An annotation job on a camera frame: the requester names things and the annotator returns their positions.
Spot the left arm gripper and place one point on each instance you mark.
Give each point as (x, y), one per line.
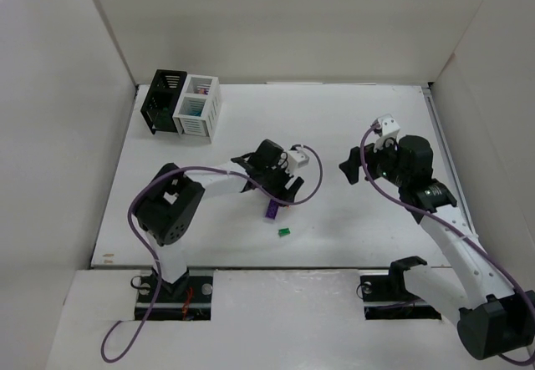
(272, 179)

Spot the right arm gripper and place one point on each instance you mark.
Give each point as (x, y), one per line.
(369, 159)

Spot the purple lego brick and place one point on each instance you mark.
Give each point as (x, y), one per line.
(271, 211)

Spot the green curved lego piece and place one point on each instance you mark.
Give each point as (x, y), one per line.
(284, 232)

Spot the teal lego brick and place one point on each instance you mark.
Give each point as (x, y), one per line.
(196, 113)

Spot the small green lego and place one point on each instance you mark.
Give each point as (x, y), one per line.
(164, 115)

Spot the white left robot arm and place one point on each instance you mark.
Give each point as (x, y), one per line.
(166, 210)

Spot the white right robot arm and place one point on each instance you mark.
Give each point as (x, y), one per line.
(492, 314)

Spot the white slotted container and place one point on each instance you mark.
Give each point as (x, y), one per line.
(211, 105)

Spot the black slotted container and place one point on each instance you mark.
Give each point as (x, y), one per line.
(164, 91)

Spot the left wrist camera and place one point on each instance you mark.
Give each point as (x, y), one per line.
(297, 158)

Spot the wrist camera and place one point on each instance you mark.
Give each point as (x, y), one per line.
(387, 129)
(297, 158)

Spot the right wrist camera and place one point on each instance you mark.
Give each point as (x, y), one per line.
(387, 129)

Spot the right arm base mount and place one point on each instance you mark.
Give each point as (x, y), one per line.
(385, 296)

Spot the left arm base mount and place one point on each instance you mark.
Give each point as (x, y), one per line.
(189, 300)

